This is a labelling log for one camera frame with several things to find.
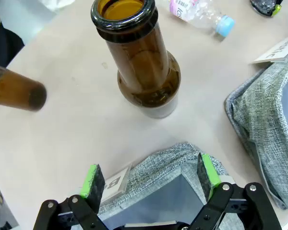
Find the white Plastic label sign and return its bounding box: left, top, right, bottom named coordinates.
left=251, top=34, right=288, bottom=64

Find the grey fabric basket for plastic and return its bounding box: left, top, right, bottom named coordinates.
left=224, top=54, right=288, bottom=211

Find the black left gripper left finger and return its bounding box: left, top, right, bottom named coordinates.
left=33, top=164, right=107, bottom=230

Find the pink-label clear plastic bottle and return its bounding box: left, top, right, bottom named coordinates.
left=169, top=0, right=236, bottom=38

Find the small brown glass bottle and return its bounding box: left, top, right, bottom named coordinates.
left=0, top=66, right=48, bottom=112

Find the white Bottle label sign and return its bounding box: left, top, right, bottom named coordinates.
left=101, top=164, right=133, bottom=204

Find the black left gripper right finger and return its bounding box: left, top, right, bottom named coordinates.
left=188, top=152, right=283, bottom=230

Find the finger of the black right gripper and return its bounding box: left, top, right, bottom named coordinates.
left=251, top=0, right=284, bottom=17

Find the grey fabric basket for bottles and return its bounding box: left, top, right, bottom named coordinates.
left=96, top=141, right=248, bottom=230

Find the large brown glass bottle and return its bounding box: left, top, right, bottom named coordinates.
left=90, top=0, right=182, bottom=119

